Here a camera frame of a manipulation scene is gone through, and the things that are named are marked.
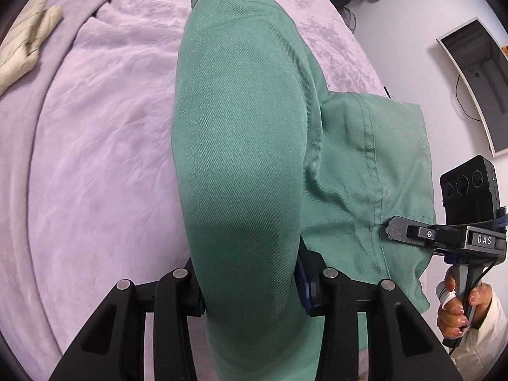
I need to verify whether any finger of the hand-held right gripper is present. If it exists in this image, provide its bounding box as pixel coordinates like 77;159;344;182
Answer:
383;215;438;247

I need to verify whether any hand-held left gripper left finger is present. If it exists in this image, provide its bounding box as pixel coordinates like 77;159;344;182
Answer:
48;257;207;381

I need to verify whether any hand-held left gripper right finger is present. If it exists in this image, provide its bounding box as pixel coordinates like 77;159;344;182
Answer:
294;245;462;381

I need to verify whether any green shirt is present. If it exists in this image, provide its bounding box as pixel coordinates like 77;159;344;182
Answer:
171;0;437;381

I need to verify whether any person's right forearm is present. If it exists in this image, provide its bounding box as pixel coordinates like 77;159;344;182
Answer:
452;286;508;381

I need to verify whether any person's right hand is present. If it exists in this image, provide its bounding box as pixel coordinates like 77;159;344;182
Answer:
436;268;493;340

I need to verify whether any purple bed blanket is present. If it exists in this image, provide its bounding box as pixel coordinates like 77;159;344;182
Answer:
0;0;393;370

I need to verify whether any cream quilted cloth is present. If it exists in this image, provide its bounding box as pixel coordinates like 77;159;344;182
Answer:
0;0;64;96

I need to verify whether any black cable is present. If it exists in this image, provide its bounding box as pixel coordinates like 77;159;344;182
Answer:
455;75;482;122

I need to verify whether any curved wall monitor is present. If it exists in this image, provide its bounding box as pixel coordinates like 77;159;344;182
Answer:
437;17;508;158

